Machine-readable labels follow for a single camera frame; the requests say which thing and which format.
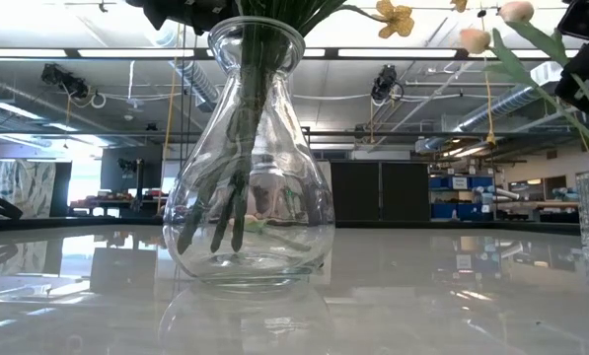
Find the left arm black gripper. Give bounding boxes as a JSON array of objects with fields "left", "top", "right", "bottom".
[{"left": 124, "top": 0, "right": 242, "bottom": 36}]

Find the peach artificial tulip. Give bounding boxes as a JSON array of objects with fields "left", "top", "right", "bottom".
[
  {"left": 458, "top": 27, "right": 589, "bottom": 154},
  {"left": 497, "top": 0, "right": 589, "bottom": 137},
  {"left": 227, "top": 214, "right": 270, "bottom": 234}
]

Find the large round glass vase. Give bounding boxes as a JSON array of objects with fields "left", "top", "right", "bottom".
[{"left": 161, "top": 15, "right": 336, "bottom": 288}]

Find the long LED light bar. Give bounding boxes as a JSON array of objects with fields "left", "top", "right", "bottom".
[{"left": 0, "top": 46, "right": 581, "bottom": 62}]

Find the blue storage bin shelf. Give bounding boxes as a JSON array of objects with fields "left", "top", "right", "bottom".
[{"left": 427, "top": 173, "right": 496, "bottom": 222}]

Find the patterned white curtain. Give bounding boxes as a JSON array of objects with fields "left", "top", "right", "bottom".
[{"left": 0, "top": 160, "right": 58, "bottom": 221}]

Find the black cabinet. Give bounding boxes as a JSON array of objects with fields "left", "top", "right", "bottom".
[{"left": 329, "top": 160, "right": 431, "bottom": 223}]

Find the silver spiral air duct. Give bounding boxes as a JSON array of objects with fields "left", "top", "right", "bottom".
[
  {"left": 414, "top": 61, "right": 564, "bottom": 155},
  {"left": 148, "top": 19, "right": 222, "bottom": 112}
]

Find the black ceiling cord reel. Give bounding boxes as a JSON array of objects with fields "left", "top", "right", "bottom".
[
  {"left": 40, "top": 62, "right": 91, "bottom": 101},
  {"left": 370, "top": 63, "right": 400, "bottom": 104}
]

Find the dark wall panel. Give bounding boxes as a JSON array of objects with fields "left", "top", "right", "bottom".
[{"left": 100, "top": 144, "right": 166, "bottom": 192}]

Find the black aluminium table frame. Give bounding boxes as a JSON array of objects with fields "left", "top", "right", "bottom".
[{"left": 0, "top": 216, "right": 582, "bottom": 236}]

